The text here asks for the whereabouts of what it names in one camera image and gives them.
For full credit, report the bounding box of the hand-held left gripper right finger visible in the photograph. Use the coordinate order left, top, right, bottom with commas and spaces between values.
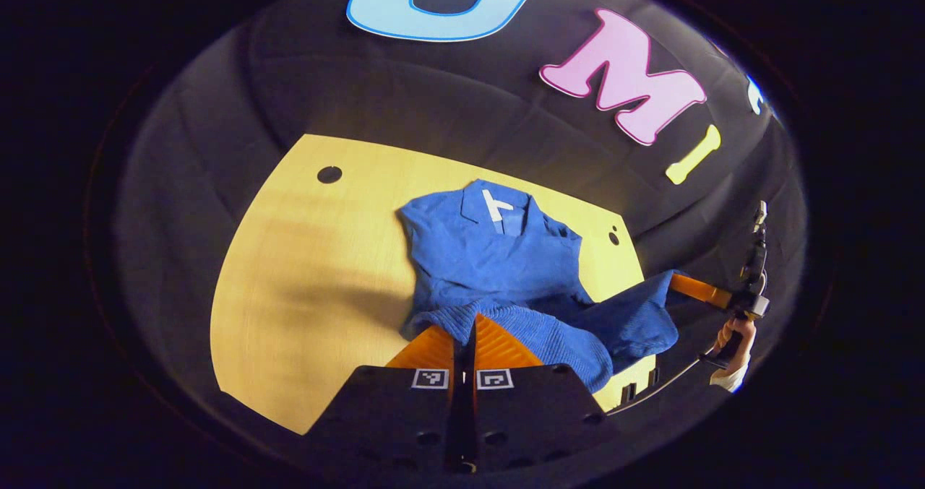
466, 313, 616, 475

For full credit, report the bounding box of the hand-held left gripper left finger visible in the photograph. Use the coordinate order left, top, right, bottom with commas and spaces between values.
302, 314, 467, 475

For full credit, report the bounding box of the blue button jacket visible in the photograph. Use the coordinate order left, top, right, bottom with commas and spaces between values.
397, 178, 681, 396

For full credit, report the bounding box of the black backdrop cloth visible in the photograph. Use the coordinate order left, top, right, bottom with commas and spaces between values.
112, 0, 810, 432

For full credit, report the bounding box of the right gripper grey cable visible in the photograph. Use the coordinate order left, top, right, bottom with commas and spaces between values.
606, 355, 723, 416

